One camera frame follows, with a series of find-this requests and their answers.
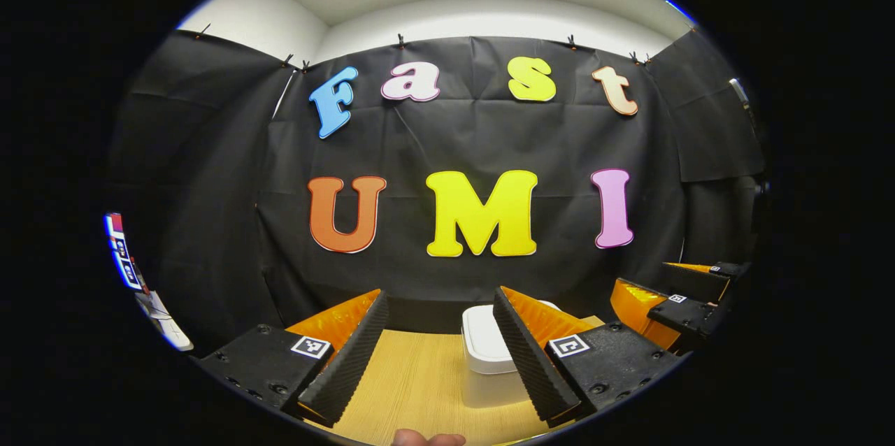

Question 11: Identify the black backdrop cloth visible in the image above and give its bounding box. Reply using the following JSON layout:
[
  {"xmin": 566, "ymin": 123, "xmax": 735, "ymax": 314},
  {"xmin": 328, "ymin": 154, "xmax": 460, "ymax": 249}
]
[{"xmin": 105, "ymin": 30, "xmax": 766, "ymax": 356}]

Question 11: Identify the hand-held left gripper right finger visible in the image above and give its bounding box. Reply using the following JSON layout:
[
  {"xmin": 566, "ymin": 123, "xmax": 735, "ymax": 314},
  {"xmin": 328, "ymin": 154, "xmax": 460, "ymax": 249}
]
[{"xmin": 492, "ymin": 285, "xmax": 689, "ymax": 429}]

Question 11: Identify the computer monitor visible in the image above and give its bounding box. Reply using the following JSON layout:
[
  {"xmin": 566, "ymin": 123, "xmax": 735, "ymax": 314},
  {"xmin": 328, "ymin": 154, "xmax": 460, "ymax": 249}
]
[{"xmin": 103, "ymin": 212, "xmax": 148, "ymax": 293}]

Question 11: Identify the white desktop garbage bin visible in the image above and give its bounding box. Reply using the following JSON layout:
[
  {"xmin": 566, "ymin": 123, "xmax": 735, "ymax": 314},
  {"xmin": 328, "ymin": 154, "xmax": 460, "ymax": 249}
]
[{"xmin": 460, "ymin": 301, "xmax": 564, "ymax": 408}]

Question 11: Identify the wooden desktop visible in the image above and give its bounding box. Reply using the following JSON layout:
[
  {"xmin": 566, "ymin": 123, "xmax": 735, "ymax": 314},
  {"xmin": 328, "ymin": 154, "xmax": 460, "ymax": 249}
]
[{"xmin": 308, "ymin": 315, "xmax": 606, "ymax": 446}]

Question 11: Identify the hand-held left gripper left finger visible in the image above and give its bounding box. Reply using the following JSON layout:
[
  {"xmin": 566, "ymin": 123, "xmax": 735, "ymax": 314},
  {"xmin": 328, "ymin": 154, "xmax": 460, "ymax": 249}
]
[{"xmin": 192, "ymin": 289, "xmax": 391, "ymax": 427}]

